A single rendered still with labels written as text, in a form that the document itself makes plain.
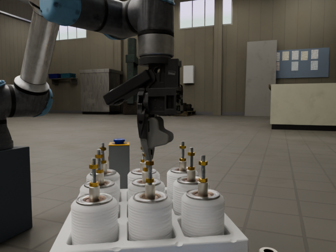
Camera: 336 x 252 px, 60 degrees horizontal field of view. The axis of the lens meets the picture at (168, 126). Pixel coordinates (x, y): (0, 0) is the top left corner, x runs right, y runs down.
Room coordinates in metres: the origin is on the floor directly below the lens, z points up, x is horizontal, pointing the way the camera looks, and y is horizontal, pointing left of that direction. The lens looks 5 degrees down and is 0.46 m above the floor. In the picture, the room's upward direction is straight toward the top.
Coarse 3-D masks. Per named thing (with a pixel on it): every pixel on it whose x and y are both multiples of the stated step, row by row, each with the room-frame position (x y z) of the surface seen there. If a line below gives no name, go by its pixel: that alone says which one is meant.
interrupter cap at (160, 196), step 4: (140, 192) 0.64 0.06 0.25; (144, 192) 0.64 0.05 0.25; (156, 192) 0.64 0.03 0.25; (160, 192) 0.64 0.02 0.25; (132, 196) 0.61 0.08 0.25; (136, 196) 0.62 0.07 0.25; (140, 196) 0.62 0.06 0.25; (144, 196) 0.62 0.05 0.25; (156, 196) 0.62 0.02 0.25; (160, 196) 0.62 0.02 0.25; (164, 196) 0.61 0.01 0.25; (136, 200) 0.59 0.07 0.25; (140, 200) 0.59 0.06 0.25; (144, 200) 0.58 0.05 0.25; (148, 200) 0.59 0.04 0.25; (152, 200) 0.58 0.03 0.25; (156, 200) 0.59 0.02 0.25; (160, 200) 0.59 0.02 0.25
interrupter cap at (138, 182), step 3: (132, 180) 0.74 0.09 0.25; (135, 180) 0.74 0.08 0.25; (138, 180) 0.75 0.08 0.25; (141, 180) 0.75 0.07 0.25; (156, 180) 0.74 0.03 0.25; (159, 180) 0.74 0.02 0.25; (132, 183) 0.72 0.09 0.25; (135, 183) 0.71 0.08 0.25; (138, 183) 0.71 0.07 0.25; (141, 183) 0.72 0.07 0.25; (156, 183) 0.71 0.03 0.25; (159, 183) 0.72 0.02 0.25; (144, 186) 0.70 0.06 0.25
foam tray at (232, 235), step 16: (64, 224) 0.64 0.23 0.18; (176, 224) 0.64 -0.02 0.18; (224, 224) 0.64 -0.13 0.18; (64, 240) 0.56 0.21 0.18; (144, 240) 0.56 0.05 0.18; (160, 240) 0.56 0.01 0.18; (176, 240) 0.56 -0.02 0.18; (192, 240) 0.56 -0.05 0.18; (208, 240) 0.56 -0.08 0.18; (224, 240) 0.56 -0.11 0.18; (240, 240) 0.57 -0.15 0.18
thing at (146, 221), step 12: (132, 204) 0.59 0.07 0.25; (144, 204) 0.58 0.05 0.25; (156, 204) 0.58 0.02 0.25; (168, 204) 0.59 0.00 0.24; (132, 216) 0.59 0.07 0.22; (144, 216) 0.57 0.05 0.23; (156, 216) 0.57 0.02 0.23; (168, 216) 0.59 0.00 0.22; (132, 228) 0.59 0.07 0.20; (144, 228) 0.57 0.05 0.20; (156, 228) 0.57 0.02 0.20; (168, 228) 0.59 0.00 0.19; (132, 240) 0.59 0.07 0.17
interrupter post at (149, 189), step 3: (147, 183) 0.62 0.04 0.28; (153, 183) 0.62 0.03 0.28; (147, 186) 0.61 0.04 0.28; (150, 186) 0.61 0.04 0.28; (153, 186) 0.61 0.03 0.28; (147, 189) 0.61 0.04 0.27; (150, 189) 0.61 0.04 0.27; (153, 189) 0.61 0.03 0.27; (147, 192) 0.61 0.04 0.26; (150, 192) 0.61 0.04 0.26; (153, 192) 0.61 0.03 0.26; (147, 195) 0.61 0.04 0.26; (150, 195) 0.61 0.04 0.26; (153, 195) 0.61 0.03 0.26; (147, 198) 0.61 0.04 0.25; (150, 198) 0.61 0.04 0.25
